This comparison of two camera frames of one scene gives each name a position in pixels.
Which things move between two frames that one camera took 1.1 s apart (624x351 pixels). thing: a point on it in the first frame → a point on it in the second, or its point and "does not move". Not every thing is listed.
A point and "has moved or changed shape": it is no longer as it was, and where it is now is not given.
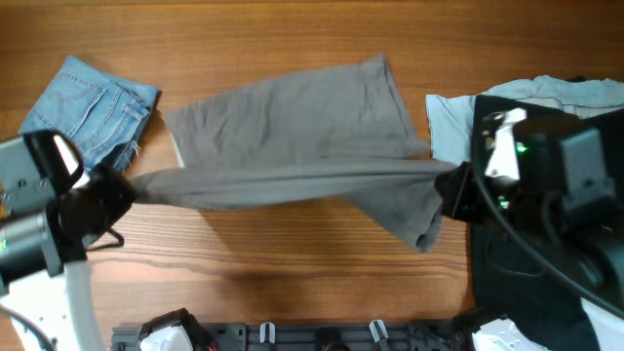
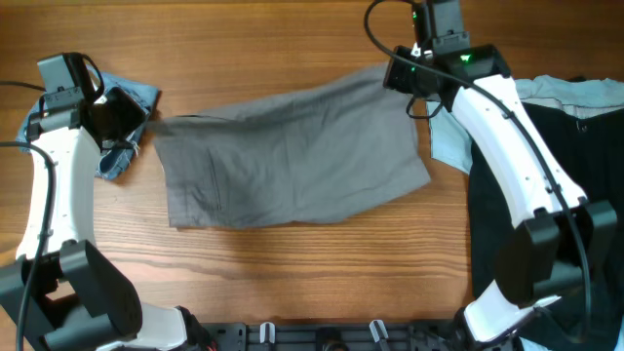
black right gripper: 459,200 → 395,79
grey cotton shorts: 334,137 has moved or changed shape
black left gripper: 124,191 → 134,114
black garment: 546,217 does not move
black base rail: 359,335 does not move
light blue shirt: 450,119 does not move
